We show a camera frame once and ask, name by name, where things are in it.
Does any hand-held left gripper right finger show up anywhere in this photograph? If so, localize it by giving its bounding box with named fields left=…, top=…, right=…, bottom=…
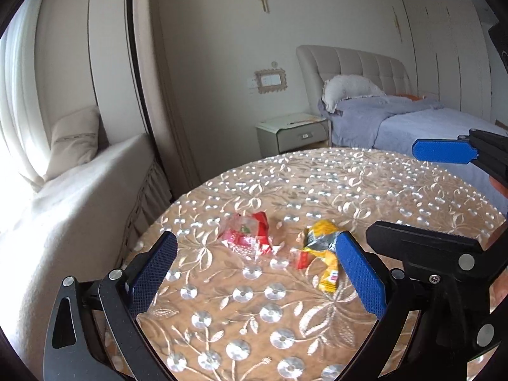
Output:
left=335, top=230, right=469, bottom=381

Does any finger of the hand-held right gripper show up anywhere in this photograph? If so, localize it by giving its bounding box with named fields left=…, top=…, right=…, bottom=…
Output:
left=412, top=128, right=508, bottom=190
left=365, top=221, right=508, bottom=363

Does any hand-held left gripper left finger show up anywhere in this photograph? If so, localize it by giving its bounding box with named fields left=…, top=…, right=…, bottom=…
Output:
left=43, top=230, right=179, bottom=381

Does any yellow snack wrapper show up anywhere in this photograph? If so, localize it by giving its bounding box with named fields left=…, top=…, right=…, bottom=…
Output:
left=296, top=219, right=343, bottom=293

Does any red snack wrapper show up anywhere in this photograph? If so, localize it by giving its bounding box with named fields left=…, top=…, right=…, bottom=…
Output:
left=217, top=210, right=283, bottom=262

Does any person's right hand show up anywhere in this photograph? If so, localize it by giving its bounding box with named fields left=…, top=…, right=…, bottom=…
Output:
left=489, top=175, right=508, bottom=200

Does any bed with frilled duvet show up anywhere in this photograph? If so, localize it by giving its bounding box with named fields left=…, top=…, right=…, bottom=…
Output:
left=317, top=94, right=508, bottom=207

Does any white wardrobe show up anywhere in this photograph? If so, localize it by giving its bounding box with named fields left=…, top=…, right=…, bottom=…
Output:
left=402, top=0, right=498, bottom=124

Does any beige lace tablecloth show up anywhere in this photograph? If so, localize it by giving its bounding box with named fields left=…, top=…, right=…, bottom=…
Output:
left=95, top=147, right=508, bottom=381

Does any beige window seat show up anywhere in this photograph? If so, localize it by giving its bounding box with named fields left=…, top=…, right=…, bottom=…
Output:
left=0, top=132, right=174, bottom=366

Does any white frilled pillow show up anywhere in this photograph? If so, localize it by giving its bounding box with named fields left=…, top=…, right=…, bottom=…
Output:
left=321, top=75, right=387, bottom=114

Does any beige tufted headboard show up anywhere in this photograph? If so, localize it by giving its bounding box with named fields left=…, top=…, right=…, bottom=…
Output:
left=296, top=45, right=414, bottom=114

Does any beige nightstand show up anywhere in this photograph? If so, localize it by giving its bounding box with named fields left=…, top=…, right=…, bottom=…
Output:
left=256, top=113, right=332, bottom=156

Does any beige cushion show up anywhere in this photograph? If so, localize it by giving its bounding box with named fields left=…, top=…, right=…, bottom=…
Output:
left=42, top=105, right=102, bottom=182

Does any white curtain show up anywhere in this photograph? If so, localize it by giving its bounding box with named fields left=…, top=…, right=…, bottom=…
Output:
left=0, top=6, right=53, bottom=192

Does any framed wall switch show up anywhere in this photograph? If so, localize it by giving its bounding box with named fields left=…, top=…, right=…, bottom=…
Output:
left=254, top=69, right=287, bottom=96

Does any black vertical wall trim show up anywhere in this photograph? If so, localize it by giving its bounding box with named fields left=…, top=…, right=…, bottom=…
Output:
left=125, top=0, right=156, bottom=137

